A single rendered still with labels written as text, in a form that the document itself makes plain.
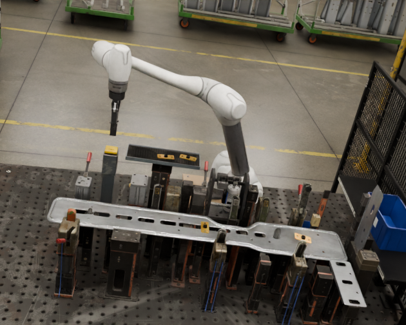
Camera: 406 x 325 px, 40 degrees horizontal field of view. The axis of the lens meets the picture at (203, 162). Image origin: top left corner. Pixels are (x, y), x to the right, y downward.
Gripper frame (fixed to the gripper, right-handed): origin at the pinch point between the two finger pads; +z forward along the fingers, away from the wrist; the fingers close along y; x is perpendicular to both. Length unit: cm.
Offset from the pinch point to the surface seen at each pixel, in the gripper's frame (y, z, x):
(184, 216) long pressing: 27, 27, 39
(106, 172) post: 3.5, 23.0, -1.3
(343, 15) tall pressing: -728, 82, 319
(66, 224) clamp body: 52, 21, -11
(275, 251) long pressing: 44, 27, 81
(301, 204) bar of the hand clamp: 19, 16, 95
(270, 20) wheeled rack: -677, 100, 185
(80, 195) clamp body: 21.4, 26.7, -10.4
